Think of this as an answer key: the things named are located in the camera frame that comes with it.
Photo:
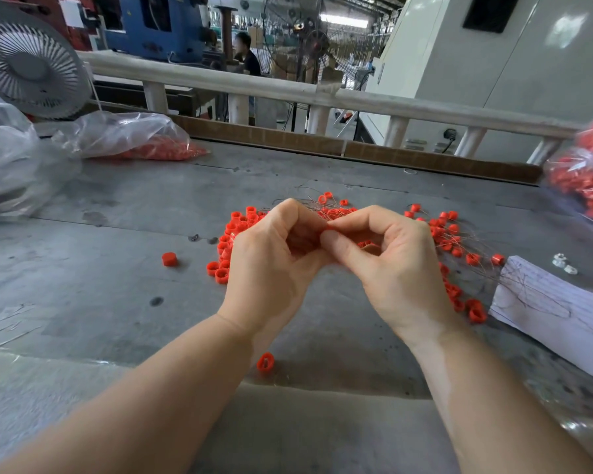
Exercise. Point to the person's right hand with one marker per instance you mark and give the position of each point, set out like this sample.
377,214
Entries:
400,276

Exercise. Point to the person's left hand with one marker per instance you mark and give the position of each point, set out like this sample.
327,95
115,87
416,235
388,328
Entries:
267,276

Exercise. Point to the pile of red plastic rings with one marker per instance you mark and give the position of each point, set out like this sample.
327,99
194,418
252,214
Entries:
239,224

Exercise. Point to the person's left forearm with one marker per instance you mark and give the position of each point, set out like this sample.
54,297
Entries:
128,409

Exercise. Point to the person's right forearm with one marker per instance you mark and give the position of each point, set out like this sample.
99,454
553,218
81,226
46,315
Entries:
504,409

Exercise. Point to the brown wooden board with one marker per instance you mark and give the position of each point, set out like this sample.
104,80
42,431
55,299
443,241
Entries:
292,139

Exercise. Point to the small clear plastic piece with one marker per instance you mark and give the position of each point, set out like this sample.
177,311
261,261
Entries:
559,259
571,269

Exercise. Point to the white paper sheet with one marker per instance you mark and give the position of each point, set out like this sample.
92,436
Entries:
558,319

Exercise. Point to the white metal railing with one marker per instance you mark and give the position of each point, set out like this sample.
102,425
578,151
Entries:
245,82

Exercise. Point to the clear bag with red pieces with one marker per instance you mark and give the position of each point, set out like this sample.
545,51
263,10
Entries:
130,135

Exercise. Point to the large clear bag red pieces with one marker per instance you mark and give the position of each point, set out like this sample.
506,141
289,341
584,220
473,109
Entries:
585,170

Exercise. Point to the large grey machine cabinet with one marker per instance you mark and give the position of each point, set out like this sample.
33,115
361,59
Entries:
553,59

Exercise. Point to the blue industrial machine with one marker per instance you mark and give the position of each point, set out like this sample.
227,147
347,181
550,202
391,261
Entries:
173,26

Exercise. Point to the crumpled clear plastic bag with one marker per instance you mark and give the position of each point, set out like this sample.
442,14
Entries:
2,165

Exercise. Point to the white desk fan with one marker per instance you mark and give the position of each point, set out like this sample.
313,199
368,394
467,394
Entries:
30,62

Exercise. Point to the red industrial machine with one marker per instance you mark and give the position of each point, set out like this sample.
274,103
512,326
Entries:
30,5

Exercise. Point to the black pedestal fan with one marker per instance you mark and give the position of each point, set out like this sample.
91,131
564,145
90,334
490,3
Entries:
316,42

